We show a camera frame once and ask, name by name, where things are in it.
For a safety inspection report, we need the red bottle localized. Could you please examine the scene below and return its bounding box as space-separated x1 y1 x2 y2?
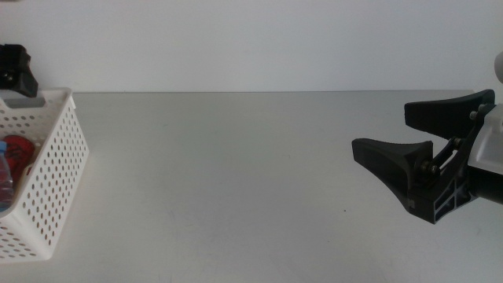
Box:
0 135 36 189

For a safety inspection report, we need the clear water bottle blue label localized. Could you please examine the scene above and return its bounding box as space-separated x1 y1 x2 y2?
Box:
0 141 15 212

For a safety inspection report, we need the white perforated plastic basket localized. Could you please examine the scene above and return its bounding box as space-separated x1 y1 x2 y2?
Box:
0 86 90 261

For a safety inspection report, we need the white right camera bracket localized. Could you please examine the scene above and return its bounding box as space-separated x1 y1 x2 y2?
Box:
467 104 503 174

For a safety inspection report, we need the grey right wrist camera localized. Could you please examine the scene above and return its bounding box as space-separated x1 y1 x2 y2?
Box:
494 50 503 84

